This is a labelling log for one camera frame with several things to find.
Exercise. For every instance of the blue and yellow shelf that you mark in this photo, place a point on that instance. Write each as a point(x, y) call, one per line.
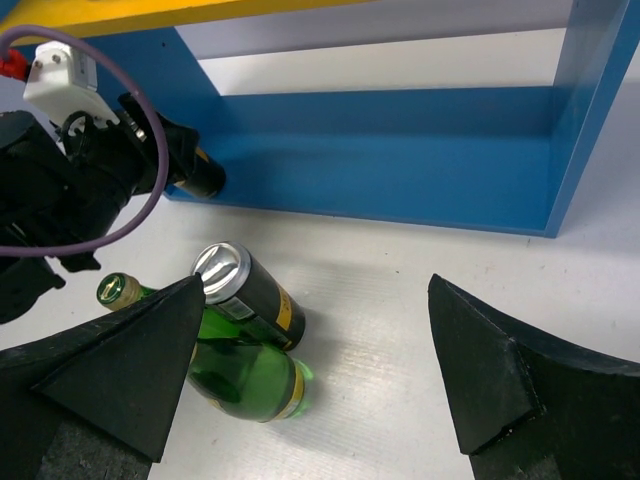
point(493, 158)

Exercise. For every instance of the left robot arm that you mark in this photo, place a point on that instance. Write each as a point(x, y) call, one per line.
point(52, 198)

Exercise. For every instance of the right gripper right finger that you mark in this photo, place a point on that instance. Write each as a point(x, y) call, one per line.
point(526, 404)

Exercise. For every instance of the green glass bottle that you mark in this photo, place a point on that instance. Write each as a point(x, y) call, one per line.
point(249, 380)
point(118, 290)

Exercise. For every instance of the black drink can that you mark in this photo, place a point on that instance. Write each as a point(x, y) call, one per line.
point(237, 285)
point(199, 175)

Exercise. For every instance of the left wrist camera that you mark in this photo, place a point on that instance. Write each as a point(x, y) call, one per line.
point(60, 81)

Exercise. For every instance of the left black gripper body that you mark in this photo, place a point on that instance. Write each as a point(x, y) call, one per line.
point(127, 149)

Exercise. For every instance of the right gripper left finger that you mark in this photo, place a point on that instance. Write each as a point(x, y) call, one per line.
point(98, 401)

